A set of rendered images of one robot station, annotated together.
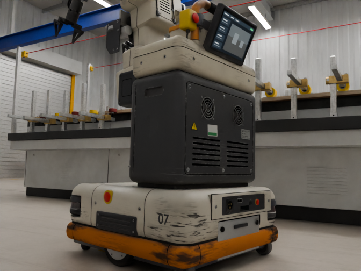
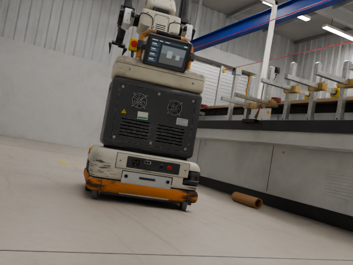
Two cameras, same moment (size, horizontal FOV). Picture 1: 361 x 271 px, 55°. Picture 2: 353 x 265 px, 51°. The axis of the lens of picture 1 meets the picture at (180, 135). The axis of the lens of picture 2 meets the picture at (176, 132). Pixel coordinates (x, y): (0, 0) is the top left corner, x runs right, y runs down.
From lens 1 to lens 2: 1.48 m
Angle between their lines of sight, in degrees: 33
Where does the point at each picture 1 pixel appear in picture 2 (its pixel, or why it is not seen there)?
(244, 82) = (186, 84)
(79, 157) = not seen: hidden behind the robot
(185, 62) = (121, 71)
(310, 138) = (318, 140)
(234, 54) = (172, 64)
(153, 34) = not seen: hidden behind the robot
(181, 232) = (91, 168)
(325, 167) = (341, 171)
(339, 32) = not seen: outside the picture
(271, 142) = (290, 141)
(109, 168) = (199, 154)
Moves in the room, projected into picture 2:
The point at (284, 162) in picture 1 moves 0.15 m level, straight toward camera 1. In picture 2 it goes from (311, 163) to (301, 161)
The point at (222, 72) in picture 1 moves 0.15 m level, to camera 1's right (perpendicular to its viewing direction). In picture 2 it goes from (159, 77) to (181, 78)
